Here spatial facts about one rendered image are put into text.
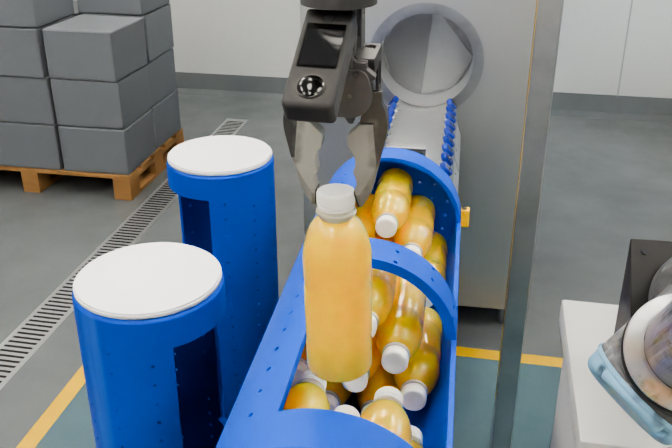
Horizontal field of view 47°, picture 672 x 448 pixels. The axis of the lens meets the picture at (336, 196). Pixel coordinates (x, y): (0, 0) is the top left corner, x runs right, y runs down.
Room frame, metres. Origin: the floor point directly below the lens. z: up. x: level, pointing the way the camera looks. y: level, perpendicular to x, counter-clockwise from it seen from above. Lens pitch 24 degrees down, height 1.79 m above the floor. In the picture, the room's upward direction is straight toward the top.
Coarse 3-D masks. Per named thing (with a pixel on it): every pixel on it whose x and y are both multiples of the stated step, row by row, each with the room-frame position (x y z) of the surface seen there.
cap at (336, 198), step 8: (328, 184) 0.72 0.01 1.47; (336, 184) 0.72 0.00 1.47; (344, 184) 0.72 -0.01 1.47; (320, 192) 0.70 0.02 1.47; (328, 192) 0.70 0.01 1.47; (336, 192) 0.70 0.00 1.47; (344, 192) 0.70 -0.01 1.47; (352, 192) 0.70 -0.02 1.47; (320, 200) 0.70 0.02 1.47; (328, 200) 0.69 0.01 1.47; (336, 200) 0.69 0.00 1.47; (344, 200) 0.69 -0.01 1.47; (352, 200) 0.70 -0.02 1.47; (320, 208) 0.70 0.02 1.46; (328, 208) 0.69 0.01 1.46; (336, 208) 0.69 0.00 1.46; (344, 208) 0.69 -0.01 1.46; (352, 208) 0.70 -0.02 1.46
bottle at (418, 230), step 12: (420, 204) 1.39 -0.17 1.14; (432, 204) 1.42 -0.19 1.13; (408, 216) 1.34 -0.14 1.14; (420, 216) 1.34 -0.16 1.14; (432, 216) 1.37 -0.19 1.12; (408, 228) 1.29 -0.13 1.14; (420, 228) 1.29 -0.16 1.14; (432, 228) 1.33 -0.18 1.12; (396, 240) 1.29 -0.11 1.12; (408, 240) 1.27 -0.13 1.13; (420, 240) 1.27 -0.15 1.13; (432, 240) 1.30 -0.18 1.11
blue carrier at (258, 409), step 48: (432, 192) 1.44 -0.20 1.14; (384, 240) 1.06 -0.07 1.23; (288, 288) 1.00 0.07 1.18; (432, 288) 0.99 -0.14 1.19; (288, 336) 0.83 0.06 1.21; (288, 384) 0.72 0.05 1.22; (240, 432) 0.67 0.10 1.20; (288, 432) 0.63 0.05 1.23; (336, 432) 0.63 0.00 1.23; (384, 432) 0.65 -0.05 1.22; (432, 432) 0.87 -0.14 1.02
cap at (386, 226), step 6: (384, 216) 1.25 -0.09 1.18; (390, 216) 1.26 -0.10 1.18; (378, 222) 1.25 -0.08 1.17; (384, 222) 1.25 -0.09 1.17; (390, 222) 1.24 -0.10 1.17; (396, 222) 1.25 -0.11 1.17; (378, 228) 1.25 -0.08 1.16; (384, 228) 1.24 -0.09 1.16; (390, 228) 1.24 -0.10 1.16; (396, 228) 1.24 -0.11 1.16; (378, 234) 1.25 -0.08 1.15; (384, 234) 1.24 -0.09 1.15; (390, 234) 1.24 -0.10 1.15
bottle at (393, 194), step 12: (396, 168) 1.44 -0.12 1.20; (384, 180) 1.39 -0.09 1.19; (396, 180) 1.38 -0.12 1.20; (408, 180) 1.41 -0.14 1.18; (384, 192) 1.33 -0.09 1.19; (396, 192) 1.33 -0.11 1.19; (408, 192) 1.36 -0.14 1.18; (372, 204) 1.32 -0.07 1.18; (384, 204) 1.29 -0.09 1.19; (396, 204) 1.29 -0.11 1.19; (408, 204) 1.32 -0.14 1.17; (372, 216) 1.29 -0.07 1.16; (396, 216) 1.27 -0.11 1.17
